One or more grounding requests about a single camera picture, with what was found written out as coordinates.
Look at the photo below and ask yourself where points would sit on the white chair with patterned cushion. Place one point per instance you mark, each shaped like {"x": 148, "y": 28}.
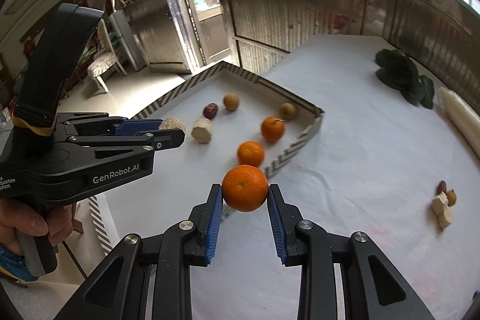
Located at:
{"x": 101, "y": 63}

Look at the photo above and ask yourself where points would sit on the large orange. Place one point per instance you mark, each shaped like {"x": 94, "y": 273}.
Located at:
{"x": 245, "y": 189}

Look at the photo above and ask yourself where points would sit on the green bok choy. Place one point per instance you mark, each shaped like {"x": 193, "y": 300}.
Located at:
{"x": 405, "y": 78}

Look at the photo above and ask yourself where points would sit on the orange with stem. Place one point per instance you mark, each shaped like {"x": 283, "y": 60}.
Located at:
{"x": 272, "y": 129}

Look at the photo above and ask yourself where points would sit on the plastic-wrapped white radish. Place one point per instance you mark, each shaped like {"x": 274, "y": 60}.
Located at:
{"x": 461, "y": 117}

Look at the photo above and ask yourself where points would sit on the person's left hand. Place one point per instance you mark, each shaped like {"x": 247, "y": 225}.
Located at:
{"x": 22, "y": 222}

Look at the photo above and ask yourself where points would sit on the brown longan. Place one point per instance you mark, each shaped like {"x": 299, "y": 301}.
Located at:
{"x": 231, "y": 101}
{"x": 287, "y": 110}
{"x": 452, "y": 197}

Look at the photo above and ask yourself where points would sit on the pale sugarcane chunk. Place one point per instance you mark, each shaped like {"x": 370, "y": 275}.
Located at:
{"x": 444, "y": 219}
{"x": 439, "y": 203}
{"x": 202, "y": 130}
{"x": 174, "y": 123}

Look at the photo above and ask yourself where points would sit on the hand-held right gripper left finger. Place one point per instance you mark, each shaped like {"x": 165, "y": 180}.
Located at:
{"x": 214, "y": 222}

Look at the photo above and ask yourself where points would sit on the red jujube date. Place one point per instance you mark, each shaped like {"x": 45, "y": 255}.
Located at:
{"x": 210, "y": 110}
{"x": 442, "y": 187}

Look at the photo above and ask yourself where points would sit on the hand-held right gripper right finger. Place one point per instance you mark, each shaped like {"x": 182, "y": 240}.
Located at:
{"x": 275, "y": 222}

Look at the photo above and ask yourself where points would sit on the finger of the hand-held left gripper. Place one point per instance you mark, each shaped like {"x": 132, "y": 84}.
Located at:
{"x": 138, "y": 125}
{"x": 168, "y": 140}

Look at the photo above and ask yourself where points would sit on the silver cabinet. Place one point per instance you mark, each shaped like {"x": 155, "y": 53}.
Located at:
{"x": 127, "y": 39}

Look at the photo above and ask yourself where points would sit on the small mandarin orange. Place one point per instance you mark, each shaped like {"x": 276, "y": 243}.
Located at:
{"x": 250, "y": 154}

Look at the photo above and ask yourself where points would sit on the metal lattice door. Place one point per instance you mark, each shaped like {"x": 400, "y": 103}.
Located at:
{"x": 165, "y": 24}

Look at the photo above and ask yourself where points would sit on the blue cloth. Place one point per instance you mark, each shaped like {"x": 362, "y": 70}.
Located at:
{"x": 11, "y": 263}

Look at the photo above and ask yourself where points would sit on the zigzag patterned cardboard box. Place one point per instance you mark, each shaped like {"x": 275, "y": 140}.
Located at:
{"x": 292, "y": 151}

